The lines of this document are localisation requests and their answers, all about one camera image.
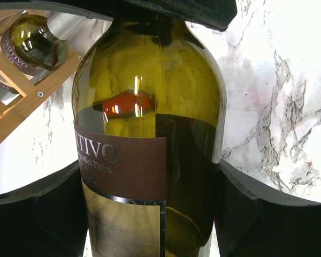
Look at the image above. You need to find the wooden wine rack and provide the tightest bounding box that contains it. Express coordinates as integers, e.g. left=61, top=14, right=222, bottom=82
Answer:
left=0, top=10, right=84, bottom=144

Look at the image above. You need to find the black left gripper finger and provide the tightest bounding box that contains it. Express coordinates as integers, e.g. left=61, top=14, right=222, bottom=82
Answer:
left=0, top=0, right=238, bottom=30

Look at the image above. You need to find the green bottle Italia label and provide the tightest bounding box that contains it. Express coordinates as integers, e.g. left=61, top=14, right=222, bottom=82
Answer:
left=72, top=5, right=226, bottom=256

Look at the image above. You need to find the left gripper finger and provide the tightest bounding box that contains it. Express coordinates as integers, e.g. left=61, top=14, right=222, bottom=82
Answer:
left=212, top=160, right=321, bottom=256
left=0, top=162, right=88, bottom=256

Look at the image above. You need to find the green bottle front middle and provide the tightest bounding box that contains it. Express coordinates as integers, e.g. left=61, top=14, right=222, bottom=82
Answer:
left=0, top=13, right=70, bottom=84

